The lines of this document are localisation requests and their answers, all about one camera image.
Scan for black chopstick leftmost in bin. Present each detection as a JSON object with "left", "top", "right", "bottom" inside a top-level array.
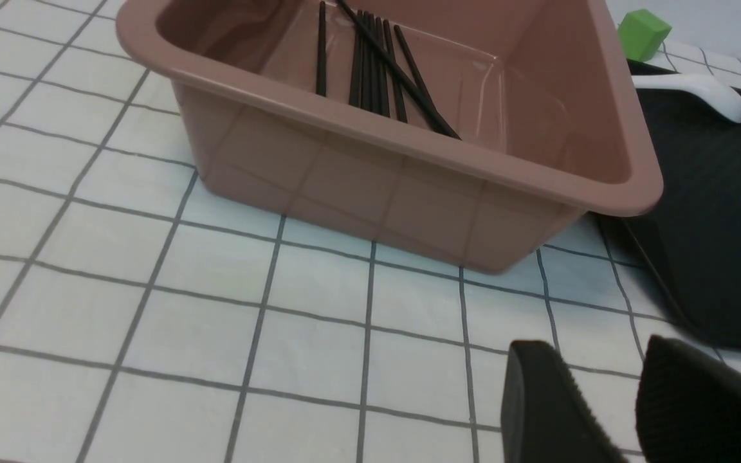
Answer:
[{"left": 316, "top": 1, "right": 327, "bottom": 97}]

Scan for black chopstick in bin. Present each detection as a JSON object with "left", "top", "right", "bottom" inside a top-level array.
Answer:
[
  {"left": 393, "top": 24, "right": 441, "bottom": 123},
  {"left": 316, "top": 1, "right": 327, "bottom": 97}
]

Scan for pink plastic bin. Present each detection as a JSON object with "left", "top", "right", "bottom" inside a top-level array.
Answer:
[{"left": 116, "top": 1, "right": 657, "bottom": 273}]

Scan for white spoon far left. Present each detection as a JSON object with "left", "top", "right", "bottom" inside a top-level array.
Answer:
[{"left": 632, "top": 73, "right": 741, "bottom": 124}]

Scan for black plastic tray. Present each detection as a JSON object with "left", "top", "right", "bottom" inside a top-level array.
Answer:
[{"left": 593, "top": 61, "right": 741, "bottom": 350}]

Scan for black chopstick rightmost in bin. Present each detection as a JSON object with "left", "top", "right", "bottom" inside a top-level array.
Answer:
[{"left": 393, "top": 24, "right": 441, "bottom": 123}]

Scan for white grid tablecloth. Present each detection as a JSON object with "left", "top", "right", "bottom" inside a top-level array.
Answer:
[{"left": 0, "top": 1, "right": 741, "bottom": 462}]

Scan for black chopstick bundle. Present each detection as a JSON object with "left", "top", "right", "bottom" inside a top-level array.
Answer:
[
  {"left": 382, "top": 19, "right": 408, "bottom": 123},
  {"left": 373, "top": 17, "right": 390, "bottom": 118},
  {"left": 361, "top": 35, "right": 374, "bottom": 113},
  {"left": 348, "top": 26, "right": 363, "bottom": 109}
]

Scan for black chopstick diagonal in bin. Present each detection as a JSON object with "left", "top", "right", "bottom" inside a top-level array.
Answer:
[{"left": 337, "top": 0, "right": 461, "bottom": 140}]

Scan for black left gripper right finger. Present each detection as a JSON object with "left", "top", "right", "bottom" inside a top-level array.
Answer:
[{"left": 636, "top": 335, "right": 741, "bottom": 462}]

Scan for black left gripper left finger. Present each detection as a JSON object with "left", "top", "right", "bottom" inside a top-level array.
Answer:
[{"left": 500, "top": 340, "right": 626, "bottom": 462}]

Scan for green cube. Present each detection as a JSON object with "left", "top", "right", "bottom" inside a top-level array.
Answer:
[{"left": 617, "top": 9, "right": 672, "bottom": 62}]

